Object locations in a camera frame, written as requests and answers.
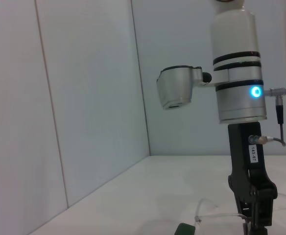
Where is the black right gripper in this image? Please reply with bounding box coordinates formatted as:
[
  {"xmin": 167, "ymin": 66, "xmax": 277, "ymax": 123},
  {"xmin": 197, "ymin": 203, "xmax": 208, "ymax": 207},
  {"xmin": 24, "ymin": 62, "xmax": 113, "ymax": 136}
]
[{"xmin": 227, "ymin": 122, "xmax": 278, "ymax": 235}]

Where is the green glasses case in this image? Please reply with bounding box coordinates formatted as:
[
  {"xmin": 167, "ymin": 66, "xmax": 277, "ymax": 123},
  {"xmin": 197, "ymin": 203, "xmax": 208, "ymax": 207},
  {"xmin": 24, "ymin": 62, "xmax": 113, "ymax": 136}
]
[{"xmin": 174, "ymin": 223, "xmax": 196, "ymax": 235}]

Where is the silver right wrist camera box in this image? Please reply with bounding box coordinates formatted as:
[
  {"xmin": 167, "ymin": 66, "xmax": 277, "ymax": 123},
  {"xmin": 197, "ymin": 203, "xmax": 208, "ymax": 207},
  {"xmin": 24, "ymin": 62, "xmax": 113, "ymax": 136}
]
[{"xmin": 156, "ymin": 65, "xmax": 213, "ymax": 111}]

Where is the right gripper cable with plugs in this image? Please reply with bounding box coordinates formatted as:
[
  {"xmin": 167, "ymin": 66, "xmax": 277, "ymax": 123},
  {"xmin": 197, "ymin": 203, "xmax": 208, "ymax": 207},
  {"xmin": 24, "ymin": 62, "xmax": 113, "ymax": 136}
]
[{"xmin": 247, "ymin": 86, "xmax": 286, "ymax": 147}]

